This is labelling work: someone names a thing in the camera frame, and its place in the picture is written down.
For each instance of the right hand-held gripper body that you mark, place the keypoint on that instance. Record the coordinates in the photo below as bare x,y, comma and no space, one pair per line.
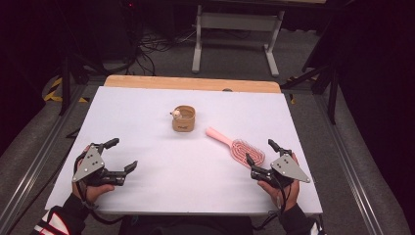
287,168

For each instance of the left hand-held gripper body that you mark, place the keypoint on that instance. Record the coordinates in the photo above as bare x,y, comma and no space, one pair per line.
88,164

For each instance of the pink hairbrush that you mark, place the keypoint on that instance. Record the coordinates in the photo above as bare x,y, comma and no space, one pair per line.
244,151

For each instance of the person's right hand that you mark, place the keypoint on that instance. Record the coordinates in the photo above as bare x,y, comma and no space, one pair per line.
288,195

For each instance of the person's left hand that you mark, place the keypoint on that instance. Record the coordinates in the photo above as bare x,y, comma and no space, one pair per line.
94,192

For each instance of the white table sheet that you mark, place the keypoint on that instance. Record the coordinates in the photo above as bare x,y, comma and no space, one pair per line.
182,182

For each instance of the small cream figurine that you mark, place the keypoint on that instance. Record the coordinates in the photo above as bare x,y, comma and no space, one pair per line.
176,114

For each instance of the wooden table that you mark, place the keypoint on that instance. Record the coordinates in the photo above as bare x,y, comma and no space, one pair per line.
156,82

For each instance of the black tripod stand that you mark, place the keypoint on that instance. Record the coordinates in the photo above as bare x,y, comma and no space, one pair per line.
67,81

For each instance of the yellow black hazard tape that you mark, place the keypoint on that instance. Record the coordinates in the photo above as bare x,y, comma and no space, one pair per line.
54,91

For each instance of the black metal stand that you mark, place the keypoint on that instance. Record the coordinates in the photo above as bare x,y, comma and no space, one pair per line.
329,84

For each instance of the aluminium floor rail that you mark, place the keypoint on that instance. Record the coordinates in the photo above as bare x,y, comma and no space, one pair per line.
36,163
352,176

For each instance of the white metal desk frame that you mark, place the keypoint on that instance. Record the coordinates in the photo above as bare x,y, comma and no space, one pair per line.
238,21

